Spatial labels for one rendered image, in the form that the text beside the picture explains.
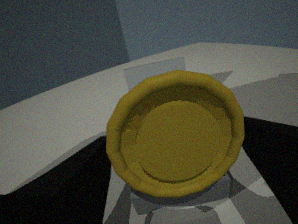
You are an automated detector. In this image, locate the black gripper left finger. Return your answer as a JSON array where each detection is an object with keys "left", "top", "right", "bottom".
[{"left": 0, "top": 136, "right": 112, "bottom": 224}]

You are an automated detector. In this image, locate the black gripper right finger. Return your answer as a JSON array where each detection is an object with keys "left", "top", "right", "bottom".
[{"left": 242, "top": 117, "right": 298, "bottom": 224}]

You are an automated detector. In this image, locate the olive yellow plate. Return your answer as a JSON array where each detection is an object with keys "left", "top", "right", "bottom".
[{"left": 106, "top": 71, "right": 245, "bottom": 198}]

